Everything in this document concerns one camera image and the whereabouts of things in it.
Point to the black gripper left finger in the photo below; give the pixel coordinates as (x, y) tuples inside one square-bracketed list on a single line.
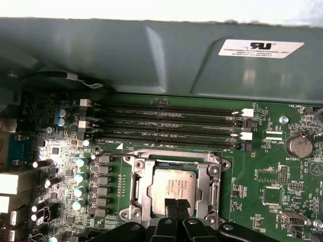
[(161, 230)]

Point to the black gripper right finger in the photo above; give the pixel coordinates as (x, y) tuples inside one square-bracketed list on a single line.
[(196, 230)]

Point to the silver CPU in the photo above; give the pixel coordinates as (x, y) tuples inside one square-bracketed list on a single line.
[(174, 185)]

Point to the metal socket cover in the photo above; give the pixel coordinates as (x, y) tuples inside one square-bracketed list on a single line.
[(207, 176)]

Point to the metal socket locking lever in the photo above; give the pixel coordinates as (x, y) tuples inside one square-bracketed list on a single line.
[(111, 153)]

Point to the CPU socket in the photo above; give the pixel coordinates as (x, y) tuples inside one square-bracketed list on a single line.
[(127, 158)]

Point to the RAM slot with white latch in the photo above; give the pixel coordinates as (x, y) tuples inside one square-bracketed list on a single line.
[(176, 110), (176, 131)]

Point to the green Dell motherboard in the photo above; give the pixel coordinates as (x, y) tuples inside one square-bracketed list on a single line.
[(252, 161)]

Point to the silver internal USB port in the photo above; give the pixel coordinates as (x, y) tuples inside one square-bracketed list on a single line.
[(295, 218)]

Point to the silver motherboard screw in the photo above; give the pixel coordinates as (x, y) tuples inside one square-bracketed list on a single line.
[(283, 119), (317, 224)]

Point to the round coin cell battery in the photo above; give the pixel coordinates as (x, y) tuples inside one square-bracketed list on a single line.
[(300, 146)]

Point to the silver rear port block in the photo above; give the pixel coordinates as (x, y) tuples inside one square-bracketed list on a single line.
[(17, 182), (12, 203)]

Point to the blue rear port connector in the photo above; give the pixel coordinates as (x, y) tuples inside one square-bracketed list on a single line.
[(20, 148)]

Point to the black and grey PC case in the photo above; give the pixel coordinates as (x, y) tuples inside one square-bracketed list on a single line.
[(151, 63)]

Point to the white case label sticker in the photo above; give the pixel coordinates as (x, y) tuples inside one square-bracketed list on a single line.
[(260, 49)]

